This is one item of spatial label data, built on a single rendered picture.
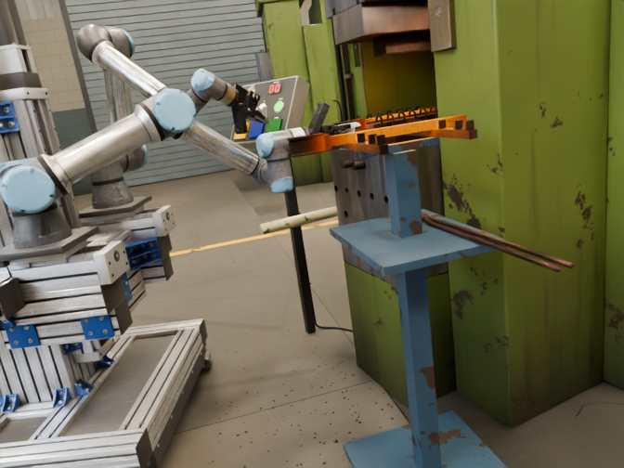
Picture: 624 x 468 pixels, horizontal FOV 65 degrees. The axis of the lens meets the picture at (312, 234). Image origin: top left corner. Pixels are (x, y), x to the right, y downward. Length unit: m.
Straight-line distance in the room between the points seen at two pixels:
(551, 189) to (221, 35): 8.57
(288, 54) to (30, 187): 5.48
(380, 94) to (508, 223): 0.78
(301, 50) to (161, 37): 3.70
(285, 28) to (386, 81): 4.70
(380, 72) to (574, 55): 0.70
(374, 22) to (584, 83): 0.65
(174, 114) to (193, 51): 8.27
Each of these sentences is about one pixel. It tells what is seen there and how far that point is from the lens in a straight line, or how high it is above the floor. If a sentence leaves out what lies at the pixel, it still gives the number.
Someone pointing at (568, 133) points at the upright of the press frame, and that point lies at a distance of 1.65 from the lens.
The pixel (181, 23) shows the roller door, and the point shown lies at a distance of 9.75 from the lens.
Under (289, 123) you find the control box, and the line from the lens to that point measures 2.04.
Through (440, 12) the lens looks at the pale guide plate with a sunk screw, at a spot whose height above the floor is 1.29.
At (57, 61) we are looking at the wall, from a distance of 9.92.
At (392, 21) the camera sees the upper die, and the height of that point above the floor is 1.30.
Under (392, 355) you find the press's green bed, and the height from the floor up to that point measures 0.19.
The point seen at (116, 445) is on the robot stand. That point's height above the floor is 0.22.
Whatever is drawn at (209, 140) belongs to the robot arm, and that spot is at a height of 1.02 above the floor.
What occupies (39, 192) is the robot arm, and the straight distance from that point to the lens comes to 1.39.
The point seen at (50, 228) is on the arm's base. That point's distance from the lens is 1.55.
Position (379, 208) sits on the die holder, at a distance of 1.62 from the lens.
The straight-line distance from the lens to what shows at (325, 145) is 1.15.
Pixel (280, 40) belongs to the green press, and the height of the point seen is 1.85.
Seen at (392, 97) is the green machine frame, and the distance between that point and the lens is 2.04.
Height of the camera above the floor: 1.10
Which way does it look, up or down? 15 degrees down
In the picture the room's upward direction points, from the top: 8 degrees counter-clockwise
